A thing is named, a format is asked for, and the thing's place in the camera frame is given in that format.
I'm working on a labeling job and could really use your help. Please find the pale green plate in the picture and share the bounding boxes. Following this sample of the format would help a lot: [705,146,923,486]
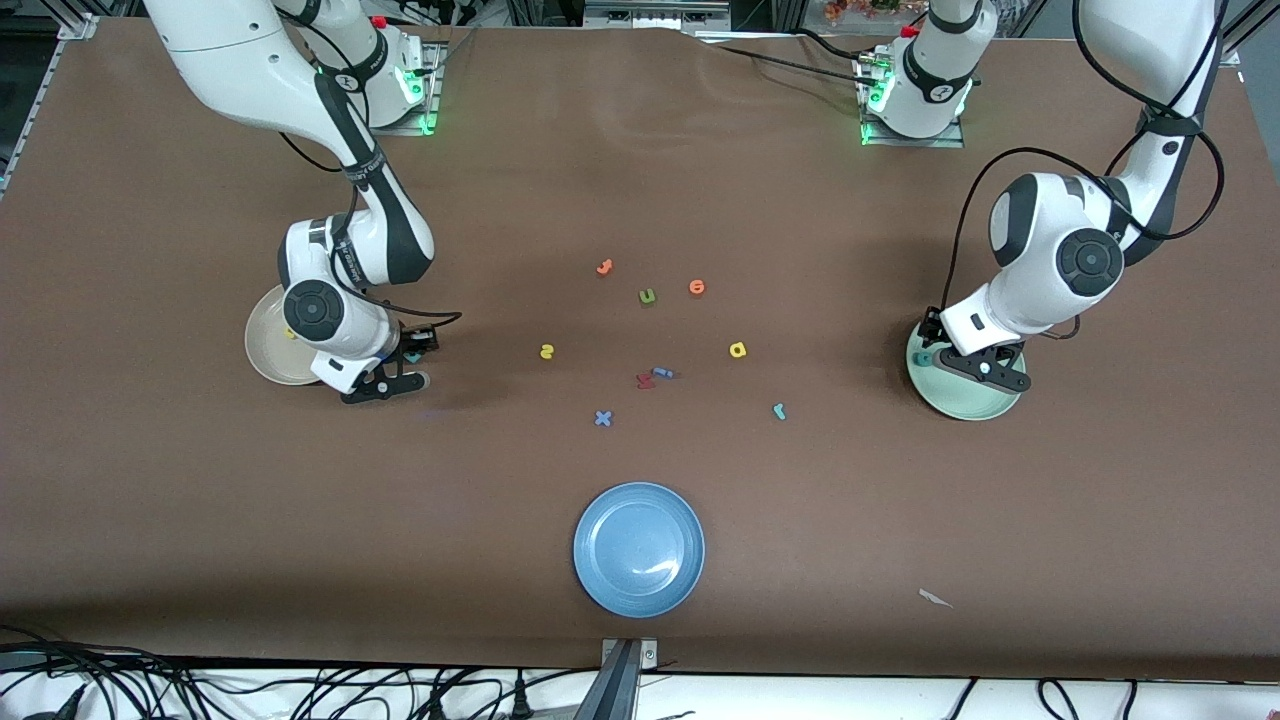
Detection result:
[905,318,1027,422]

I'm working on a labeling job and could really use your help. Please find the beige brown plate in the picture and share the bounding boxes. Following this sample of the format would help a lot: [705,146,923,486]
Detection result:
[244,283,331,387]

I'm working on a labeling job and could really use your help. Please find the brown table cover sheet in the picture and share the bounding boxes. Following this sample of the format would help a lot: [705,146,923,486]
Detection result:
[0,18,1280,683]

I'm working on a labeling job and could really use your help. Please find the blue plate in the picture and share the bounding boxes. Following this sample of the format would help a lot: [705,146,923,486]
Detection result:
[573,482,706,619]

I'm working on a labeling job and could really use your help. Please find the orange decorative objects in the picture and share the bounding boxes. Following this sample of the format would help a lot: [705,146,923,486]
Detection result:
[825,0,926,23]

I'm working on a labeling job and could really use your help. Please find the grey metal box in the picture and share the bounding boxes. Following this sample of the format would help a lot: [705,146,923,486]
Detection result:
[583,0,733,33]

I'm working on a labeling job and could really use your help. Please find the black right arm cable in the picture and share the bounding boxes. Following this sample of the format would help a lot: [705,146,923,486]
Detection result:
[278,20,463,336]

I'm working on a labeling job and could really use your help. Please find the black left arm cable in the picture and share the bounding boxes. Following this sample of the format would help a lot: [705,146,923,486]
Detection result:
[940,0,1226,341]

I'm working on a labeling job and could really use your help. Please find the black arm base cable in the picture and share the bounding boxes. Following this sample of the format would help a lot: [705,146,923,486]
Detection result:
[405,0,479,81]
[798,28,866,61]
[712,42,873,89]

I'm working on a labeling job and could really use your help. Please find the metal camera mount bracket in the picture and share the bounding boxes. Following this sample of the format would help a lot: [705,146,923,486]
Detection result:
[570,637,661,720]

